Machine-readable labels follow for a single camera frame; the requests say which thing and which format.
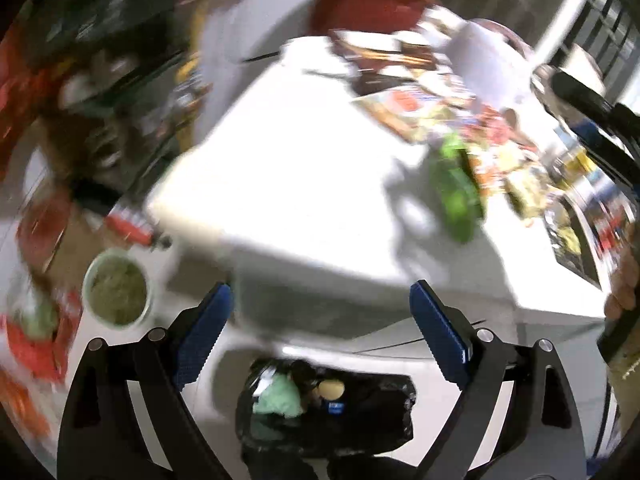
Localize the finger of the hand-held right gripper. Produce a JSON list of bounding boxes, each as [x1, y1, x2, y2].
[[547, 70, 640, 197]]

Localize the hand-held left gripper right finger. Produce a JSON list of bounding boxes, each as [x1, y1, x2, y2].
[[409, 280, 587, 480]]

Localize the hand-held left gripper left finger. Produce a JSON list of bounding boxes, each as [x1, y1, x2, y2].
[[56, 281, 235, 480]]

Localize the green towel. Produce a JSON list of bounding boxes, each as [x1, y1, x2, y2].
[[252, 372, 306, 419]]

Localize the black bagged trash bin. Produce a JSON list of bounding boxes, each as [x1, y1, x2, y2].
[[235, 357, 419, 467]]

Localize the person's right hand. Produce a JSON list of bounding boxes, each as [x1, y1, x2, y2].
[[603, 220, 640, 322]]

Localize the beige trousers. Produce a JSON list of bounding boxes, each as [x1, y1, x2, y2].
[[604, 345, 640, 461]]

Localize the white bucket with green contents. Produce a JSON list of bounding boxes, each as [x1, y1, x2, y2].
[[81, 250, 154, 329]]

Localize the red bottle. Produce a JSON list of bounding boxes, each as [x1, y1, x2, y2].
[[105, 207, 174, 251]]

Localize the green yellow snack packet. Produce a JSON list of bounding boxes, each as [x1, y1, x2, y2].
[[430, 132, 489, 244]]

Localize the orange snack packet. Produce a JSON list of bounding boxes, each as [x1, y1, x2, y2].
[[350, 85, 451, 146]]

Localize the brown chocolate wrapper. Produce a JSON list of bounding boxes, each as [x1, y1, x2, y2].
[[330, 30, 436, 96]]

